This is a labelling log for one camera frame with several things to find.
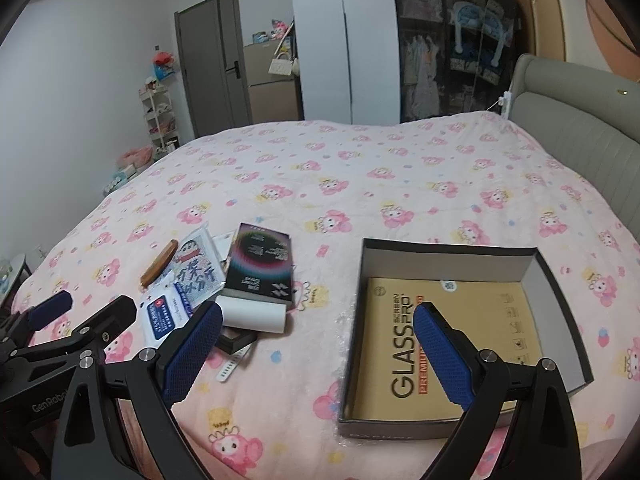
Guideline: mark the clear bubble wrap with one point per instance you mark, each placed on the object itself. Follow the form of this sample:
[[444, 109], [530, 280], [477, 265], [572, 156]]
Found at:
[[347, 330]]

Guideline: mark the white wet wipes packet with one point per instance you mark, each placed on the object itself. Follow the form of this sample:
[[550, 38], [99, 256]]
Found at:
[[160, 312]]

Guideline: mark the pink printed blanket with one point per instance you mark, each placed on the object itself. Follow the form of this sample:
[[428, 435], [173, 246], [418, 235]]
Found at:
[[400, 185]]

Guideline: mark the small black frame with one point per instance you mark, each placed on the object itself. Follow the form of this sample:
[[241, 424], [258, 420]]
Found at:
[[235, 342]]

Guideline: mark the black skateboard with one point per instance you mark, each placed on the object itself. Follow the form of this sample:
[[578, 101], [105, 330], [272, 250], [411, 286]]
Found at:
[[502, 10]]

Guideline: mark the white wardrobe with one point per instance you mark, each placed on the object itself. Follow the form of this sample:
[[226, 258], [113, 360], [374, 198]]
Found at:
[[325, 60]]

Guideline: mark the pink bundle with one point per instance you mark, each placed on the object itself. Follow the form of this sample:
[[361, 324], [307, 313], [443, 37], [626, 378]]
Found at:
[[135, 156]]

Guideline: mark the white handbag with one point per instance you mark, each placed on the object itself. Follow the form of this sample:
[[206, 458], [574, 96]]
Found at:
[[282, 66]]

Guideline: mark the white card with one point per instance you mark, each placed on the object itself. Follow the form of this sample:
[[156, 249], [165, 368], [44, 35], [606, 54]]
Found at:
[[222, 245]]

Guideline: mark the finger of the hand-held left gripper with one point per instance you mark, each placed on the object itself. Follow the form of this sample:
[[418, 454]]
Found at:
[[112, 316], [50, 310]]

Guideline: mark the yellow screen protector package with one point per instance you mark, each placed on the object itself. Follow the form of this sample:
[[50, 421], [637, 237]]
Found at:
[[390, 340]]

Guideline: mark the cartoon print packet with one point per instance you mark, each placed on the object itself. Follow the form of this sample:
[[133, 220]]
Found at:
[[195, 265]]

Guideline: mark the grey door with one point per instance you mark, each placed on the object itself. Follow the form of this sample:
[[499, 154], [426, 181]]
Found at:
[[200, 70]]

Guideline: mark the white shelf rack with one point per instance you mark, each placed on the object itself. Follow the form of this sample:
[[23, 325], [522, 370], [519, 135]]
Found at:
[[160, 120]]

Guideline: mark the brown wooden comb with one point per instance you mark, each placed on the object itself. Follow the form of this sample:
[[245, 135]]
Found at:
[[159, 263]]

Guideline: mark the pink plush toy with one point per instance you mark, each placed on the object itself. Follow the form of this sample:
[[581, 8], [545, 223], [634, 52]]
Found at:
[[282, 29]]

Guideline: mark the brown cabinet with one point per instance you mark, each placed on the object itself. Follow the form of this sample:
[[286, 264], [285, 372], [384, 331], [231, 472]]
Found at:
[[270, 95]]

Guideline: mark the grey padded headboard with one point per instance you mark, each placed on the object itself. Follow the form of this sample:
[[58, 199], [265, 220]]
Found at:
[[575, 125]]

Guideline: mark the black glass wardrobe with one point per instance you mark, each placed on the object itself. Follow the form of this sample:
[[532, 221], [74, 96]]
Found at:
[[430, 35]]

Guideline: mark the black glossy packet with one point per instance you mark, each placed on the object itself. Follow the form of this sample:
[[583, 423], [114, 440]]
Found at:
[[257, 260]]

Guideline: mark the black storage basket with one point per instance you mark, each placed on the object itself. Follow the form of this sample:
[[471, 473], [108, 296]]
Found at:
[[450, 260]]

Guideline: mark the round side table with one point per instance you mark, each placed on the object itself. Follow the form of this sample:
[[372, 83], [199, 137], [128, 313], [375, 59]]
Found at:
[[15, 275]]

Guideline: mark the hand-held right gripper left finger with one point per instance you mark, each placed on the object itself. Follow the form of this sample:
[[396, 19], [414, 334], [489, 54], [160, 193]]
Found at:
[[196, 345]]

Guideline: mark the white paper roll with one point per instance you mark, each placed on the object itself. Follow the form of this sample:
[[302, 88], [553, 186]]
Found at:
[[255, 315]]

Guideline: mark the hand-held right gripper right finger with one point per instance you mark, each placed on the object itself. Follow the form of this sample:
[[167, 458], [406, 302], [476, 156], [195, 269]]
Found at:
[[442, 355]]

